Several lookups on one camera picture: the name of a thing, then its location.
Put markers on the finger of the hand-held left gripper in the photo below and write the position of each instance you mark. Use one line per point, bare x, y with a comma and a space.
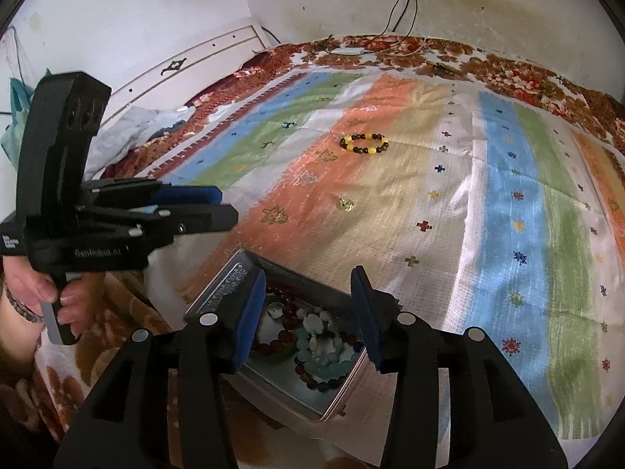
205, 220
190, 195

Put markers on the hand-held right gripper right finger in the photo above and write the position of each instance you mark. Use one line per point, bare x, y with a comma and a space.
366, 317

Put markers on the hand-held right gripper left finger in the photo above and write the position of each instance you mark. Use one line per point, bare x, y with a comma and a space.
249, 322

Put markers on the metal tin box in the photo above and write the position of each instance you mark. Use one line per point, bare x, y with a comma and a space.
219, 283

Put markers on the person's left forearm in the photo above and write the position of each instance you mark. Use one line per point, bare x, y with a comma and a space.
14, 342

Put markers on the person's left hand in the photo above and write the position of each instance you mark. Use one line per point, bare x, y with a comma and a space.
24, 283

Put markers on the teal cloth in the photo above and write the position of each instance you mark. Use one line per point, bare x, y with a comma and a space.
14, 117

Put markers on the grey crumpled cloth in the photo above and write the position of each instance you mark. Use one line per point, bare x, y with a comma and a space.
132, 132

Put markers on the colourful striped cloth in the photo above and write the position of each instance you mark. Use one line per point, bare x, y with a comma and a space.
439, 215

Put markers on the white headboard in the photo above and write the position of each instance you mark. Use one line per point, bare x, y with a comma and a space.
185, 68

